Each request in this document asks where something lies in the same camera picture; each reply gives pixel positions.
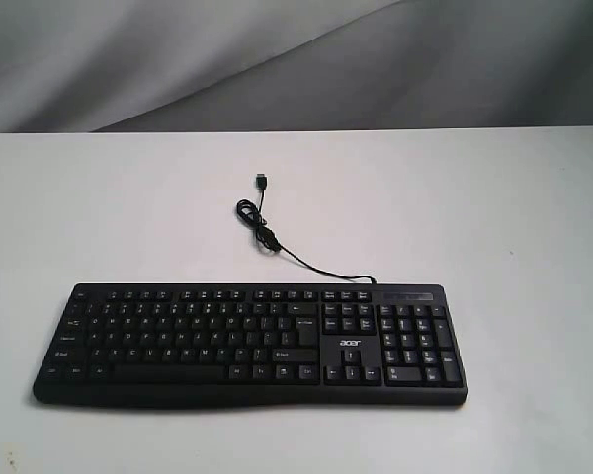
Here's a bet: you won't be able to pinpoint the black keyboard usb cable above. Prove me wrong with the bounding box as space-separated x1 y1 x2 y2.
234 172 379 287

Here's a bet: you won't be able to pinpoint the black acer keyboard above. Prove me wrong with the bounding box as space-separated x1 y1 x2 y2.
33 282 468 409

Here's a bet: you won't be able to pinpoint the grey backdrop cloth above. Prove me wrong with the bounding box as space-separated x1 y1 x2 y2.
0 1 593 132

